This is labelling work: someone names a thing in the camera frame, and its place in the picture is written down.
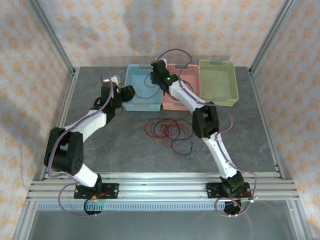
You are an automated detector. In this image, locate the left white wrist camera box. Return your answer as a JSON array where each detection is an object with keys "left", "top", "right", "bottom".
[{"left": 101, "top": 74, "right": 121, "bottom": 87}]

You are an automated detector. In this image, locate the aluminium frame post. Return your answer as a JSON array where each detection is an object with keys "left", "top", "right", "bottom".
[
  {"left": 249, "top": 0, "right": 299, "bottom": 75},
  {"left": 26, "top": 0, "right": 76, "bottom": 75}
]

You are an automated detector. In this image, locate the thin white cable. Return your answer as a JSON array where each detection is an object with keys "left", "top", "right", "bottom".
[{"left": 204, "top": 72, "right": 232, "bottom": 97}]

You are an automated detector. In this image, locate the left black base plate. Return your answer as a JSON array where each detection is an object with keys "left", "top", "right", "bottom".
[{"left": 73, "top": 183, "right": 119, "bottom": 200}]

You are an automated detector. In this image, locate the green plastic basket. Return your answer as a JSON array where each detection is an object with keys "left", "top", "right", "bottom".
[{"left": 198, "top": 59, "right": 239, "bottom": 107}]

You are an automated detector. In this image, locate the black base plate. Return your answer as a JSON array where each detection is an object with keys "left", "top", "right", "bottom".
[
  {"left": 204, "top": 182, "right": 252, "bottom": 200},
  {"left": 73, "top": 183, "right": 119, "bottom": 200}
]

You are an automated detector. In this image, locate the grey lower metal panel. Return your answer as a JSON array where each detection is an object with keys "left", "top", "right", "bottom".
[{"left": 24, "top": 209, "right": 301, "bottom": 240}]

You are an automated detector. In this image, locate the blue plastic basket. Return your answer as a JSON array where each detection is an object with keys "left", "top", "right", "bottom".
[{"left": 121, "top": 64, "right": 163, "bottom": 113}]

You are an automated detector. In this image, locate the aluminium table side rail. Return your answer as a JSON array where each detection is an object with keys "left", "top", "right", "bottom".
[
  {"left": 13, "top": 69, "right": 79, "bottom": 240},
  {"left": 249, "top": 69, "right": 315, "bottom": 240}
]

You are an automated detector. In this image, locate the aluminium mounting rail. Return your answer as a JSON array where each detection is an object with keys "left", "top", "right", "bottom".
[{"left": 26, "top": 171, "right": 300, "bottom": 201}]

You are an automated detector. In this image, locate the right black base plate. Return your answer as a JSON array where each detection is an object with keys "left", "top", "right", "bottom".
[{"left": 204, "top": 182, "right": 252, "bottom": 200}]

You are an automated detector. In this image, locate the grey slotted cable duct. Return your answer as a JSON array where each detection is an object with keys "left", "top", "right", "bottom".
[{"left": 36, "top": 201, "right": 226, "bottom": 211}]

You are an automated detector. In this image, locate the pink plastic basket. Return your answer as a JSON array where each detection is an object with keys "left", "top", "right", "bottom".
[{"left": 161, "top": 63, "right": 202, "bottom": 112}]

